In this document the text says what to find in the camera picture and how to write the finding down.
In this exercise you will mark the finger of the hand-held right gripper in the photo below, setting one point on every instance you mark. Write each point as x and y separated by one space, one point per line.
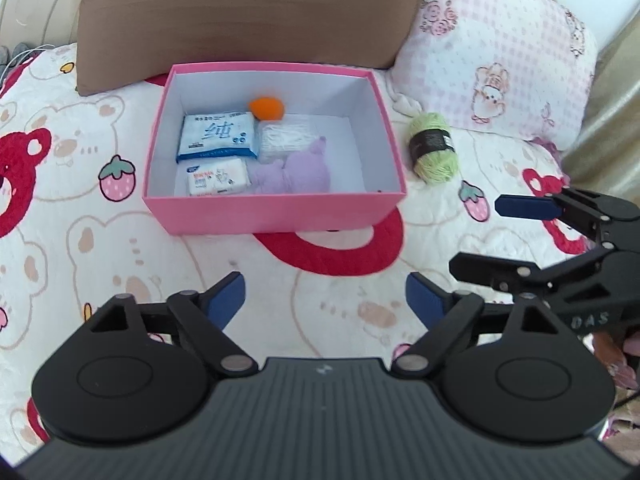
490 270
525 206

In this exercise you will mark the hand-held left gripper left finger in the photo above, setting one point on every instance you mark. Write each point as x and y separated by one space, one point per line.
227 299

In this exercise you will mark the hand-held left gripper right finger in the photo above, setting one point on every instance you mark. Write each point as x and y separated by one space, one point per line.
425 301

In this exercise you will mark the pink cardboard box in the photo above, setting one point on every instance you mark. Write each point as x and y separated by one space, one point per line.
275 215

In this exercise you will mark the green yarn ball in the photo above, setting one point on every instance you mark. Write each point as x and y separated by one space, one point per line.
435 165

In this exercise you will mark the small white tissue pack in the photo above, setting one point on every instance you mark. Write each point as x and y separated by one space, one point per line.
217 176

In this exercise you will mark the purple plush toy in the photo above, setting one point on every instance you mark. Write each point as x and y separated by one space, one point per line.
300 172

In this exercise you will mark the blue tissue pack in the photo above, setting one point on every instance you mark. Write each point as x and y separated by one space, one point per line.
215 135

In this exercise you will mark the clear plastic floss pick box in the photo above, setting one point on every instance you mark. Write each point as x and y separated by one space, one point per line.
282 137

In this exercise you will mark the orange ball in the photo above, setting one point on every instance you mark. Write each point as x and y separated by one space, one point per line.
266 108

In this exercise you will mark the person's right forearm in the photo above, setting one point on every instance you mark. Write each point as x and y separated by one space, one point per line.
620 360

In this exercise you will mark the bear print blanket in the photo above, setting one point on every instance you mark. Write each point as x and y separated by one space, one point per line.
100 240

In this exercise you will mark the white fluffy cloth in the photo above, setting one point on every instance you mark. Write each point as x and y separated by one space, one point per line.
407 104

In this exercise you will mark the pink checked pillow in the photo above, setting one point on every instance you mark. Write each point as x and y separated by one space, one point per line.
500 35

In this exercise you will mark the brown pillow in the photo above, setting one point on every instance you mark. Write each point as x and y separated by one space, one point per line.
225 15

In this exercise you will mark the cream bed headboard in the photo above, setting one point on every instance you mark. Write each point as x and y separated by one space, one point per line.
45 5

